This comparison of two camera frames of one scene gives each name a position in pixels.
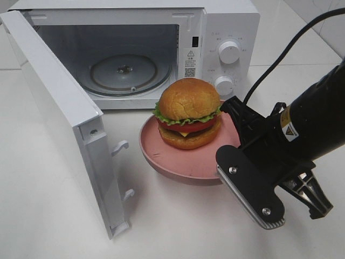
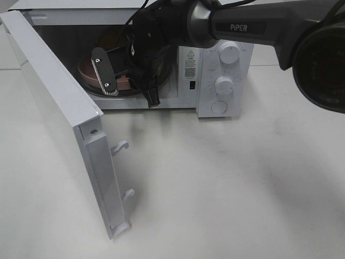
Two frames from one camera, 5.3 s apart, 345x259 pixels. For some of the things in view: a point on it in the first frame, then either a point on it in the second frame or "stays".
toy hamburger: (187, 113) → (111, 38)
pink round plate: (197, 166) → (87, 73)
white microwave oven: (122, 53) stays
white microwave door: (77, 120) stays
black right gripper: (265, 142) → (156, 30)
